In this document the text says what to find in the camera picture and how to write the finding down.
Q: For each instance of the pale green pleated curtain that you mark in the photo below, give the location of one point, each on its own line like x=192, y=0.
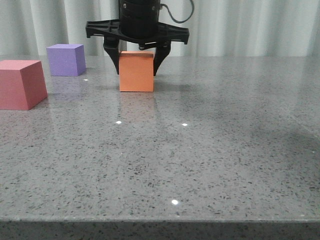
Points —
x=251, y=28

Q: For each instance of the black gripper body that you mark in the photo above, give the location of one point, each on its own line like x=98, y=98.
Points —
x=164, y=35

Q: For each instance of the purple foam cube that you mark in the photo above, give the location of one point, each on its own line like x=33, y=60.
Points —
x=66, y=59

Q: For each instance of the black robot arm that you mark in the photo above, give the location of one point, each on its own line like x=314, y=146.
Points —
x=138, y=23

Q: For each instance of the orange foam cube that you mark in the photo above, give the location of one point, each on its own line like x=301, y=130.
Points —
x=136, y=71

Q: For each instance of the red foam cube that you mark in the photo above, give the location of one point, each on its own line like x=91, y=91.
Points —
x=22, y=84

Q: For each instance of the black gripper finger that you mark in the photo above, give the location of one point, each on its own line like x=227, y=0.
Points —
x=161, y=52
x=111, y=47

